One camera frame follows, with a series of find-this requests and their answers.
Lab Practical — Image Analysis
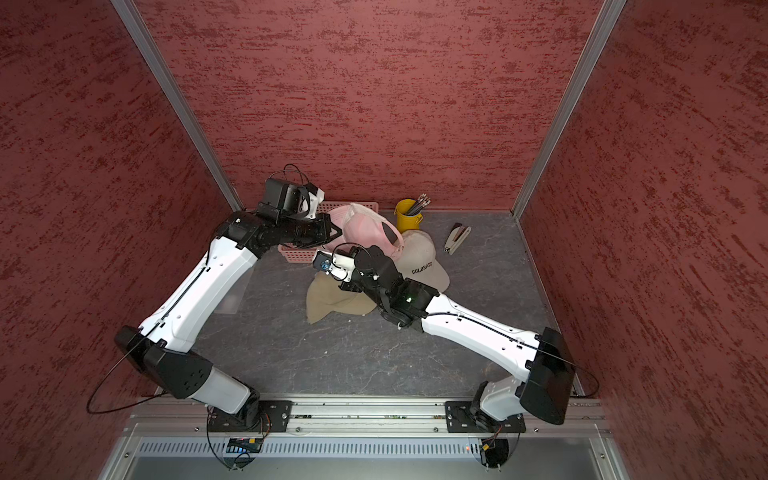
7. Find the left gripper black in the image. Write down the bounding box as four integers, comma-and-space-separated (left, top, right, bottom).
279, 212, 343, 246

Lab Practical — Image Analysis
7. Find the pink cloth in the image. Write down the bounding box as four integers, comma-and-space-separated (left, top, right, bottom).
324, 203, 405, 260

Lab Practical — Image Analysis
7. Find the white Colorado baseball cap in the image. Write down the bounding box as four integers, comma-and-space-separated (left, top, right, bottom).
395, 230, 450, 293

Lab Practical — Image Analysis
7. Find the beige baseball cap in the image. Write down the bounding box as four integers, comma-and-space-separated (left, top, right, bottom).
306, 272, 376, 324

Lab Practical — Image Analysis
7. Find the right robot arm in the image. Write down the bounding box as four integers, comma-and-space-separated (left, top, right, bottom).
333, 246, 576, 425

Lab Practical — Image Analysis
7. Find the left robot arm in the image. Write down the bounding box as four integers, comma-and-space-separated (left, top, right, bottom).
115, 178, 341, 425

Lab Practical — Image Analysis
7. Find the pink plastic basket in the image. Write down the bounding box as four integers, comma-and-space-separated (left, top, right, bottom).
278, 201, 379, 264

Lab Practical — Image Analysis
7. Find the yellow pencil cup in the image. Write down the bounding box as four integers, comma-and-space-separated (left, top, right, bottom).
394, 199, 423, 234

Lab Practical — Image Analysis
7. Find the beige stapler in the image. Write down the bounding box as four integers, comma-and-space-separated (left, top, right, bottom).
444, 223, 472, 255

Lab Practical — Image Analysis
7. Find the clear plastic plate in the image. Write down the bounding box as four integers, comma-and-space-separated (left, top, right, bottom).
214, 282, 247, 315

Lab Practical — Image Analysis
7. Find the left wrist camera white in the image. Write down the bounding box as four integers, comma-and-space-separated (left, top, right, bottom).
303, 183, 325, 220

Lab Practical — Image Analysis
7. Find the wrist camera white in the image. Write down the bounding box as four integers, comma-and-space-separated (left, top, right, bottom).
303, 183, 325, 220
311, 250, 355, 282

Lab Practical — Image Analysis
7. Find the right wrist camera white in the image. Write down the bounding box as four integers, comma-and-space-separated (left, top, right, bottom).
311, 250, 355, 282

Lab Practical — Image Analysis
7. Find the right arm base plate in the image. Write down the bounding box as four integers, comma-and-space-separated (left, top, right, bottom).
444, 401, 526, 435

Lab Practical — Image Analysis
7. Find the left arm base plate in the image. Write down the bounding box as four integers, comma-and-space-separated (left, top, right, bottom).
207, 400, 293, 434

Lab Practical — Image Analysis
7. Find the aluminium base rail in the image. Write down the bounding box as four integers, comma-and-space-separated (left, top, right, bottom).
122, 394, 614, 438

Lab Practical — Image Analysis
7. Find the left corner aluminium post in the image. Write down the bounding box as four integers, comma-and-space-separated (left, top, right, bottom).
110, 0, 244, 211

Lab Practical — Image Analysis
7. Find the corner aluminium post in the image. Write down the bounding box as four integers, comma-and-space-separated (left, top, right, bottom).
511, 0, 627, 222
110, 0, 244, 211

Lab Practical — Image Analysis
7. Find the right corner aluminium post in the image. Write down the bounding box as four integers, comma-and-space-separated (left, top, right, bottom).
511, 0, 627, 222

